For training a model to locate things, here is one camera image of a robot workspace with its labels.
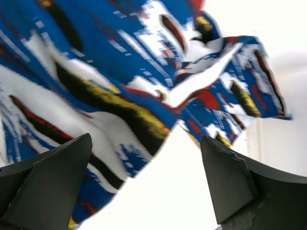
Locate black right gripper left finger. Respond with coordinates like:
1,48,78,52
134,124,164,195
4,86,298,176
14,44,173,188
0,133,92,230

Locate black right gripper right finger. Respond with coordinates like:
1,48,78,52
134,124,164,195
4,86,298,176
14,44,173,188
201,136,307,230

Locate blue white patterned trousers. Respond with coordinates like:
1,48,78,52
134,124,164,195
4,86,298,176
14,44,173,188
0,0,291,229

